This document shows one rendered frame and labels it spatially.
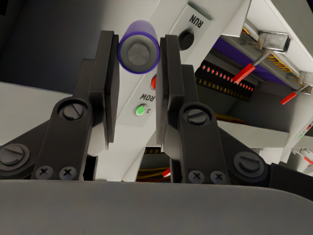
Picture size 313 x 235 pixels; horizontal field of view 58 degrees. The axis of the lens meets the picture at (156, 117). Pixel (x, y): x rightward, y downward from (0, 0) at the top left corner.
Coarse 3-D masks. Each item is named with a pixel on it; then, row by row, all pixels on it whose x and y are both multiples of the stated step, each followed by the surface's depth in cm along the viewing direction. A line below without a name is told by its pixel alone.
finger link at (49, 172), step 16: (64, 112) 9; (80, 112) 9; (48, 128) 8; (64, 128) 8; (80, 128) 8; (48, 144) 8; (64, 144) 8; (80, 144) 8; (48, 160) 8; (64, 160) 8; (80, 160) 8; (96, 160) 10; (32, 176) 7; (48, 176) 7; (64, 176) 7; (80, 176) 7
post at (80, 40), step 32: (32, 0) 32; (64, 0) 28; (96, 0) 25; (128, 0) 23; (160, 0) 21; (192, 0) 22; (224, 0) 25; (32, 32) 32; (64, 32) 28; (96, 32) 25; (160, 32) 23; (0, 64) 36; (32, 64) 31; (64, 64) 27; (192, 64) 28; (128, 96) 25; (128, 128) 28; (128, 160) 32
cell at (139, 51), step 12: (132, 24) 15; (144, 24) 15; (132, 36) 12; (144, 36) 12; (156, 36) 15; (120, 48) 12; (132, 48) 11; (144, 48) 12; (156, 48) 12; (120, 60) 12; (132, 60) 12; (144, 60) 12; (156, 60) 12; (132, 72) 12; (144, 72) 12
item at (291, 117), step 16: (256, 96) 86; (272, 96) 83; (240, 112) 89; (256, 112) 86; (272, 112) 83; (288, 112) 80; (304, 112) 77; (272, 128) 82; (288, 128) 80; (288, 144) 80
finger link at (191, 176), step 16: (192, 112) 9; (208, 112) 9; (192, 128) 9; (208, 128) 9; (192, 144) 8; (208, 144) 8; (192, 160) 8; (208, 160) 8; (224, 160) 8; (176, 176) 10; (192, 176) 8; (208, 176) 8; (224, 176) 8
